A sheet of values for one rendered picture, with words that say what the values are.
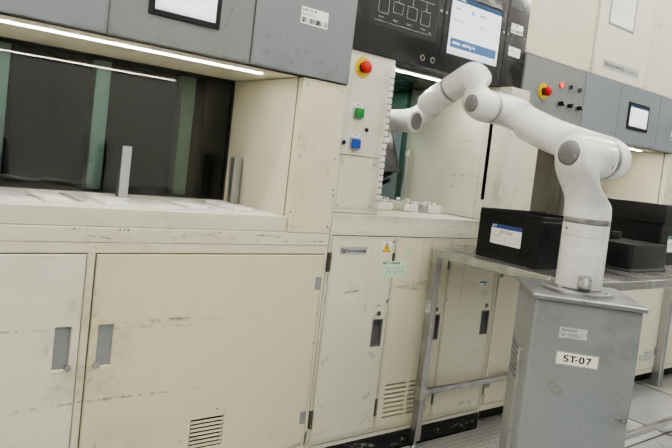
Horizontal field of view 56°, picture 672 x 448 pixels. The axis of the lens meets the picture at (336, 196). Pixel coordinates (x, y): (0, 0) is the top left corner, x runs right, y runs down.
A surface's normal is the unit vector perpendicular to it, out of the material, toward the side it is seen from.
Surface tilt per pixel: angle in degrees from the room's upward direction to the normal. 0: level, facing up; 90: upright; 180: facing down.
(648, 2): 90
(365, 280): 90
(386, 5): 90
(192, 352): 90
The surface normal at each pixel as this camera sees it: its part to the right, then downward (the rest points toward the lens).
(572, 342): -0.13, 0.04
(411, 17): 0.60, 0.11
